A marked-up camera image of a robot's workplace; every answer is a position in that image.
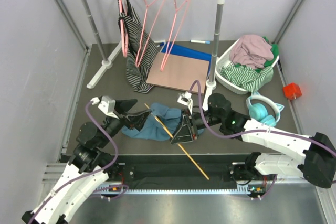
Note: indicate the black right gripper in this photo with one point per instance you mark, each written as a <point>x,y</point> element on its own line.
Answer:
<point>184,134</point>

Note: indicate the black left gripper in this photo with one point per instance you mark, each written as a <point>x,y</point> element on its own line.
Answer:
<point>137,120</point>

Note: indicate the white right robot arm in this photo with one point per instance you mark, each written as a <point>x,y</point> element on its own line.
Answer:
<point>308,157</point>

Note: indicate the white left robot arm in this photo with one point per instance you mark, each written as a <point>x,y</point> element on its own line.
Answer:
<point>92,161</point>

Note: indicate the black white striped tank top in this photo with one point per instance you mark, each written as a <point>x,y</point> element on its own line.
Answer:
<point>141,54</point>

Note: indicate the pink hanger with striped top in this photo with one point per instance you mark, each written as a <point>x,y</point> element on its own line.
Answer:
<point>123,31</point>

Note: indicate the pink right clothes hanger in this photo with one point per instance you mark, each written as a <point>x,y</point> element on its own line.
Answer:
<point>174,31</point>

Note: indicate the pink flat board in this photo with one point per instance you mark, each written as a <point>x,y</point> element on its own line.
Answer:
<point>179,72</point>

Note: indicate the teal cat ear headphones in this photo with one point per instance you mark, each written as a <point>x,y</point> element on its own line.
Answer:
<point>259,112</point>

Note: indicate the blue flat board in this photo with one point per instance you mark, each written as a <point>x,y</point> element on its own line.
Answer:
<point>187,52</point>

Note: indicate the white perforated laundry basket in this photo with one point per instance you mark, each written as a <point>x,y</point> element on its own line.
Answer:
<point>248,64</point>

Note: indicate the green white striped garment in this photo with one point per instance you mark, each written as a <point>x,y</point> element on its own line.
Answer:
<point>246,77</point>

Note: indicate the white blue marker pen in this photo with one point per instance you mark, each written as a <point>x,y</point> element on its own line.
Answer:
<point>200,41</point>

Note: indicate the mauve crumpled garment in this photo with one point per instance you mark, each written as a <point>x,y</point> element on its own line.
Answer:
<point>252,49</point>

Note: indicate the red cube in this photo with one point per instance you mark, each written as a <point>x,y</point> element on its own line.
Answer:
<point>292,91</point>

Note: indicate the solid green garment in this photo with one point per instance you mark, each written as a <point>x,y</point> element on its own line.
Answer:
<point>273,51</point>

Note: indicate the white clothes rack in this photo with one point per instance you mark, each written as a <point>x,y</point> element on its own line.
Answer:
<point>107,61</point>

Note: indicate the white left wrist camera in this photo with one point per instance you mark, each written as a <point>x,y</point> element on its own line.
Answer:
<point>105,104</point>

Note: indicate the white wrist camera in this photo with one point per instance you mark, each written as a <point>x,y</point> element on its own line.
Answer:
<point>105,104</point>
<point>186,99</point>

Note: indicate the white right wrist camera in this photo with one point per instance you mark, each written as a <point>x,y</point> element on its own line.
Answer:
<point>186,99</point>

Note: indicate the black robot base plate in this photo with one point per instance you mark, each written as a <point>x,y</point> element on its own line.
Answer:
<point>177,172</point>

